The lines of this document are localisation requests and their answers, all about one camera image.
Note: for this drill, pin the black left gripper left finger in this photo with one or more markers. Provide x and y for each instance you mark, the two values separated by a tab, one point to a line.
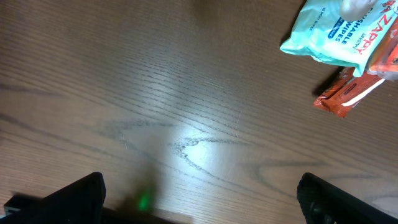
80	202

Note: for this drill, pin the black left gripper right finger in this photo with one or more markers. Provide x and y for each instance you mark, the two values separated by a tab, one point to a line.
322	203

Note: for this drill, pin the teal flushable wipes pack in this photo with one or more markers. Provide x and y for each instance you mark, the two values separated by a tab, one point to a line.
322	33

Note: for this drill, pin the orange toilet tissue pack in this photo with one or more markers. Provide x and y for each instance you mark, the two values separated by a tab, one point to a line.
383	61

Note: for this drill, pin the orange red snack bar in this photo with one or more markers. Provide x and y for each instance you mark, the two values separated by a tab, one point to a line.
346	91

